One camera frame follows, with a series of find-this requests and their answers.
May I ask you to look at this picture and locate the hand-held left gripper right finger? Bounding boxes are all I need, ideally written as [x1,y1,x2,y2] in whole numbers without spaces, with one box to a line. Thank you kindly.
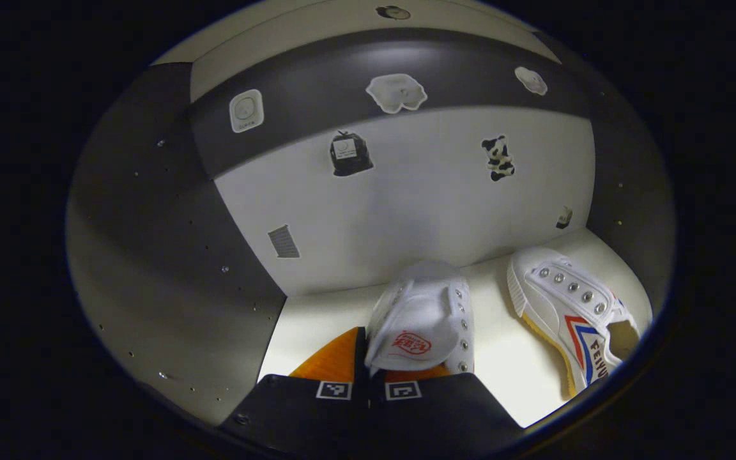
[369,364,525,456]

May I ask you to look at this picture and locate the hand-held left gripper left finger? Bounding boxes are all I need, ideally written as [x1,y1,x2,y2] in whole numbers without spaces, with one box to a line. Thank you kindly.
[220,327,370,456]

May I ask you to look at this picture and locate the white canvas shoe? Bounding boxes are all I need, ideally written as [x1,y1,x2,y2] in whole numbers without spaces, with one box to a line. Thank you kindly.
[507,247,642,400]
[365,259,474,378]

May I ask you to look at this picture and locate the white and grey shoe cabinet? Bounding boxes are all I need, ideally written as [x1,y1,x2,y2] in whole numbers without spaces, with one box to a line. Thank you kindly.
[65,0,677,429]

